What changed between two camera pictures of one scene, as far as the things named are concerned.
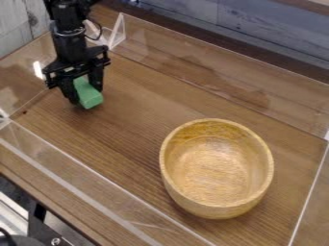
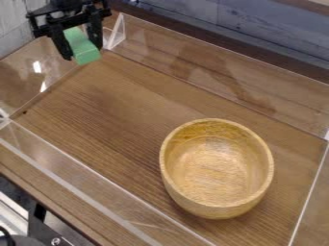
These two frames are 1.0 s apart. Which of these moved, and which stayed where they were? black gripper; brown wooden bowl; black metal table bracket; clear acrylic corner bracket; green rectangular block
Moved: green rectangular block; black gripper
Stayed: black metal table bracket; clear acrylic corner bracket; brown wooden bowl
